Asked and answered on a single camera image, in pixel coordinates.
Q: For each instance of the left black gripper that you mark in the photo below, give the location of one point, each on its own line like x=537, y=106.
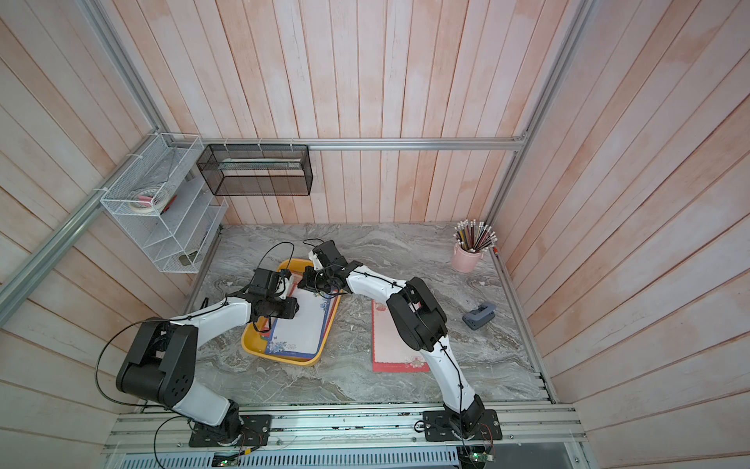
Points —
x=290, y=309

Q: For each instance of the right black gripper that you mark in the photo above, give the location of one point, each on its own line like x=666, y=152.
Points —
x=308, y=278

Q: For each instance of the yellow plastic storage tray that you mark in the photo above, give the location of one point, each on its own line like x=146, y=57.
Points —
x=299, y=341

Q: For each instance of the blue floral stationery paper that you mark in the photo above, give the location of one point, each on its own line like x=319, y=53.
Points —
x=304, y=328

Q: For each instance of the pink red-bordered stationery paper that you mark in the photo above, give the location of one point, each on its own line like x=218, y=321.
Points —
x=389, y=353

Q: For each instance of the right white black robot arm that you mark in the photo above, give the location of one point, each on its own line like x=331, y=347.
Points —
x=421, y=324

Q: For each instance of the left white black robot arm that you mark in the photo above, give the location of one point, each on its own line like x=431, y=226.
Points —
x=160, y=364

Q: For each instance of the pink pencil cup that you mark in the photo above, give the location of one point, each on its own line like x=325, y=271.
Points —
x=464, y=261

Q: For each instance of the tape roll on shelf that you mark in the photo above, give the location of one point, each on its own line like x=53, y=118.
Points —
x=148, y=200

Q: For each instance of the bundle of pencils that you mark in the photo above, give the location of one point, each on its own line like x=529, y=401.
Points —
x=474, y=236

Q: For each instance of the grey blue hole punch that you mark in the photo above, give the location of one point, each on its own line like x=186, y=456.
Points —
x=480, y=316

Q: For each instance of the black mesh wall basket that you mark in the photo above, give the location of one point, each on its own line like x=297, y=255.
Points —
x=257, y=170

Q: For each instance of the white wire wall shelf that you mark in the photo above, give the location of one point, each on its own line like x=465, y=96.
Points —
x=178, y=239

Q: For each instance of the horizontal aluminium frame bar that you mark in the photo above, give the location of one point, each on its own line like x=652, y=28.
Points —
x=419, y=144

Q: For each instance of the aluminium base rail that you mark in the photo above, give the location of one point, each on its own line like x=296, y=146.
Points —
x=353, y=427

